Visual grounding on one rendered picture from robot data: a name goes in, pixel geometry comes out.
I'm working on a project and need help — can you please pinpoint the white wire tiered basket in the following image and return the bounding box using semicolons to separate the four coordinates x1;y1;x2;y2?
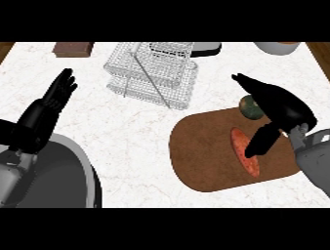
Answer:
102;42;200;111

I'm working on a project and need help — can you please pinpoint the brown rectangular block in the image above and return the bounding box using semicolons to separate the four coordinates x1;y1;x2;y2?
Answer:
51;42;96;59

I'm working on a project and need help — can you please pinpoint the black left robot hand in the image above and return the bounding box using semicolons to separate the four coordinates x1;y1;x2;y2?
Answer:
0;67;79;155

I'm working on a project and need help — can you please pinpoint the brown wooden cutting board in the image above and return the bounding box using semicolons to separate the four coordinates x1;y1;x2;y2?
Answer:
168;105;303;193

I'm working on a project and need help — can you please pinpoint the green round vegetable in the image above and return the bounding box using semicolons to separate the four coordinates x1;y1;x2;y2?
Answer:
239;94;268;121

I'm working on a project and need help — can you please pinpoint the black and white appliance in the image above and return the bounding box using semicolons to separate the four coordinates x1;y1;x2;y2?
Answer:
188;42;224;59

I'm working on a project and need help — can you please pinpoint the grey round bowl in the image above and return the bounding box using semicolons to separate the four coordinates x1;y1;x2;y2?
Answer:
252;42;302;57

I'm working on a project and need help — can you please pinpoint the grey round pan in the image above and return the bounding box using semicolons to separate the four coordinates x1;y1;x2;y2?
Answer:
0;132;103;209

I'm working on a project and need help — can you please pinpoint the orange sweet potato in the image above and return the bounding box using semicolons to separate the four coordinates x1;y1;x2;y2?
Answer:
231;127;262;179

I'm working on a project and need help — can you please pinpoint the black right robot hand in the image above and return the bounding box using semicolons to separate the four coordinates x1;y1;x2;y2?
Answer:
231;72;318;159

